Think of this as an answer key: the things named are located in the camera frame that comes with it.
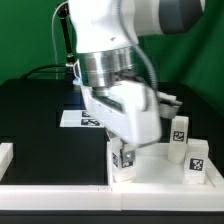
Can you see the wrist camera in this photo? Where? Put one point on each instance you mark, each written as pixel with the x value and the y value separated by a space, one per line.
pixel 168 105

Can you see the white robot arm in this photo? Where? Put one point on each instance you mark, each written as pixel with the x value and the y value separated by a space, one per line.
pixel 118 81

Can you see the white square table top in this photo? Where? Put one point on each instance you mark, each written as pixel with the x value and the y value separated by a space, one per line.
pixel 154 168

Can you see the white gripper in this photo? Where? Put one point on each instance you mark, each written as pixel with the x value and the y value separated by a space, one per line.
pixel 130 111

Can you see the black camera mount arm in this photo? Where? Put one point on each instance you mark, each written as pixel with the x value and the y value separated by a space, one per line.
pixel 62 13

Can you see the white U-shaped obstacle fence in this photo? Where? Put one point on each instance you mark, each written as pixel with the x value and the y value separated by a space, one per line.
pixel 111 197

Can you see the white marker base plate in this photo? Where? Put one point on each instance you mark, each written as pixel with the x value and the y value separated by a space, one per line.
pixel 78 119

